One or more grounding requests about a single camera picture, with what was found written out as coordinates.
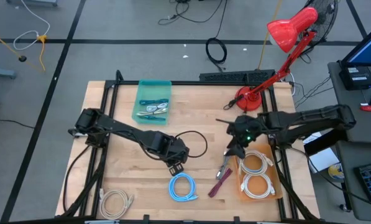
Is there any black desktop box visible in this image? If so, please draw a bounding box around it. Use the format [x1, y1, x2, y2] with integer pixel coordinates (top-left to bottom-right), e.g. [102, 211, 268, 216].
[338, 65, 371, 91]

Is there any round yellow-blue roll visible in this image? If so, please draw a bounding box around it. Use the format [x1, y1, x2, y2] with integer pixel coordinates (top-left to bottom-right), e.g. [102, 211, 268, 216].
[327, 162, 347, 181]

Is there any yellow floor cable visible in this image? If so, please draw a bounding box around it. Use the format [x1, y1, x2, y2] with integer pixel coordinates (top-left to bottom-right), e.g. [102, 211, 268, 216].
[0, 26, 48, 73]

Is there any black floor fan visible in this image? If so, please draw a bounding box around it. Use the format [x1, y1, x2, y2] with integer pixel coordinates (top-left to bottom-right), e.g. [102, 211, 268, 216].
[298, 0, 340, 47]

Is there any grey-white USB cable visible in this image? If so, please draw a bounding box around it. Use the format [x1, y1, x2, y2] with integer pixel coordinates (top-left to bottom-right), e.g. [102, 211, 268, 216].
[135, 108, 169, 117]

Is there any light blue HDMI cable coil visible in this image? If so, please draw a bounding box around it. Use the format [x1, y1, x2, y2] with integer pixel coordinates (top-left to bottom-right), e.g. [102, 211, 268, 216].
[168, 172, 199, 203]

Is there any dark grey desk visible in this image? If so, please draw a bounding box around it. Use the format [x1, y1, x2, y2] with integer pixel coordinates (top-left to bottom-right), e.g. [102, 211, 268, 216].
[327, 61, 371, 144]
[336, 140, 371, 223]

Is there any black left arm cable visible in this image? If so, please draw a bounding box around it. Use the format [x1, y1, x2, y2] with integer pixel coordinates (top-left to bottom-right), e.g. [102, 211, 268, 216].
[175, 130, 209, 159]

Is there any yellow hanging cord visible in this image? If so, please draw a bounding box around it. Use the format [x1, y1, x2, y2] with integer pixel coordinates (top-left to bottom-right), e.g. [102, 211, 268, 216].
[257, 0, 285, 71]

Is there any orange plastic tray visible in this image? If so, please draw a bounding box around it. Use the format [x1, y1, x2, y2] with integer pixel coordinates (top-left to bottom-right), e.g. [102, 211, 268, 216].
[233, 142, 284, 202]

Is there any black-white braided USB cable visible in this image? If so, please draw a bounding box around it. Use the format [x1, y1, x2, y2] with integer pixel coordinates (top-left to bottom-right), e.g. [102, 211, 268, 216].
[215, 150, 232, 180]

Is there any coiled black floor cable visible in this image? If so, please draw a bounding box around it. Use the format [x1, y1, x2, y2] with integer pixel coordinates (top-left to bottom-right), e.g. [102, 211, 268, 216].
[204, 37, 228, 73]

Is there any white USB cable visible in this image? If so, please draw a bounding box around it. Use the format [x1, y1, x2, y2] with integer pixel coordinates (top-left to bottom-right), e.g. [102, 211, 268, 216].
[145, 103, 169, 113]

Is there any red desk lamp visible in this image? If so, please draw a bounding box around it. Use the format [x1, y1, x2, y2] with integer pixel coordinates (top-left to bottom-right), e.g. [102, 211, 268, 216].
[234, 6, 319, 113]

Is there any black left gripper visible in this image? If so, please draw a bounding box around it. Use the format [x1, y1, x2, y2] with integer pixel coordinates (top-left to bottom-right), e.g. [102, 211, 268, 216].
[153, 136, 191, 177]

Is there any white floor cable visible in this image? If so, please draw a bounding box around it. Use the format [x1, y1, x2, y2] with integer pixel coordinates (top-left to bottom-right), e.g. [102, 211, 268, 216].
[12, 0, 51, 51]

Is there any white paper sheet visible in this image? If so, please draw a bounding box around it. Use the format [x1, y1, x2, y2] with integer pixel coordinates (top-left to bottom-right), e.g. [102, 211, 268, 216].
[308, 147, 341, 174]

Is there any black lamp power cord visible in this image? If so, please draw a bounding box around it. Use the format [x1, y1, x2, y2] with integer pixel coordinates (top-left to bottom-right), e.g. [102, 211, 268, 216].
[222, 93, 247, 112]

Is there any maroon braided USB cable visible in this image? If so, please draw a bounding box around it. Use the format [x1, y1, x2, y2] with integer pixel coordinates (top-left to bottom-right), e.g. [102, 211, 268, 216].
[207, 167, 234, 198]

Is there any computer monitor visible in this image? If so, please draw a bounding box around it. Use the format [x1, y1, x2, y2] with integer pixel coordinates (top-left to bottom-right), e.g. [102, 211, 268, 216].
[340, 20, 371, 68]

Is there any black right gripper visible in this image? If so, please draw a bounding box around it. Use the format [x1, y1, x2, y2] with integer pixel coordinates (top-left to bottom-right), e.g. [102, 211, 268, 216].
[224, 114, 263, 160]

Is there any teal plastic bin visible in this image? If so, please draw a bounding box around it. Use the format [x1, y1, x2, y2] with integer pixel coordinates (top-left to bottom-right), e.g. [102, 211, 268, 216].
[131, 78, 173, 126]

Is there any beige cable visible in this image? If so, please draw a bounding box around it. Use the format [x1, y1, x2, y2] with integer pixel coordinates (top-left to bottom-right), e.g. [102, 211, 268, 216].
[98, 187, 135, 221]

